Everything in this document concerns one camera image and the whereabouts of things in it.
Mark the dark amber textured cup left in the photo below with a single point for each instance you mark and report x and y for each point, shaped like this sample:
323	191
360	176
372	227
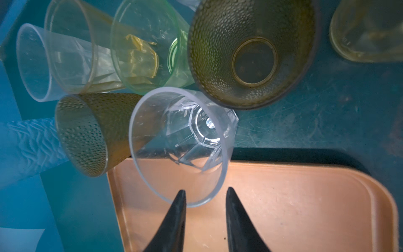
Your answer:
94	129

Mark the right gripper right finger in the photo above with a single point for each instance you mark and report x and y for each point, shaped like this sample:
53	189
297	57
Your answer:
242	235

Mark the clear faceted glass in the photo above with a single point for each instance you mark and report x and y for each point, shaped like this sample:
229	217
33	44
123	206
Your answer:
33	65
181	140
192	4

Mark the frosted blue tall cup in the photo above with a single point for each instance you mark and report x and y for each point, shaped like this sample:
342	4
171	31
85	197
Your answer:
29	148

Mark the green clear cup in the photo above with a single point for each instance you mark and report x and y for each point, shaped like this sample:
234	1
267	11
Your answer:
149	46

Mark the yellow ribbed glass front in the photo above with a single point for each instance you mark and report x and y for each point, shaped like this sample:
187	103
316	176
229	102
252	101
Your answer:
368	31

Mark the orange plastic tray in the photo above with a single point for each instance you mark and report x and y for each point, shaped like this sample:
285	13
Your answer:
300	208

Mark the tall amber clear cup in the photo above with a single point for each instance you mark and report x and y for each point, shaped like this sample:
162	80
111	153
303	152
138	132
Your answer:
77	39

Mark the dark amber textured cup right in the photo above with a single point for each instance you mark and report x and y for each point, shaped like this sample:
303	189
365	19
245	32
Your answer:
248	54

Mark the dark amber textured cup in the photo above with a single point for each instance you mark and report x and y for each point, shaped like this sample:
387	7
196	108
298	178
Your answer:
248	54
94	129

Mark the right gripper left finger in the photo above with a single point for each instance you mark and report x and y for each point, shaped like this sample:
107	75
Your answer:
170	235

